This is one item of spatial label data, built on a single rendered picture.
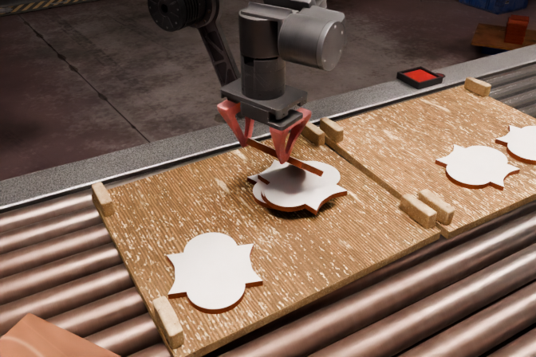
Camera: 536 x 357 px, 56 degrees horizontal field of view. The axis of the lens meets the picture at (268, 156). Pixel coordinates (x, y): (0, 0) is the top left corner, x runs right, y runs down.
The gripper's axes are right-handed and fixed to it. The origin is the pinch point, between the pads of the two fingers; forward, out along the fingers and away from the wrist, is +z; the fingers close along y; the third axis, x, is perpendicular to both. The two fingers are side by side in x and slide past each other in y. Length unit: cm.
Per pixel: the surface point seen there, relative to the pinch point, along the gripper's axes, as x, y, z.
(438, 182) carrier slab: -22.8, -17.9, 11.0
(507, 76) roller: -79, -12, 14
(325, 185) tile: -7.1, -6.1, 7.7
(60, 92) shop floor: -99, 255, 106
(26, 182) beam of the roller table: 18.4, 37.6, 12.4
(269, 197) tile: 0.6, -1.4, 7.6
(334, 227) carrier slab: -2.7, -10.8, 10.7
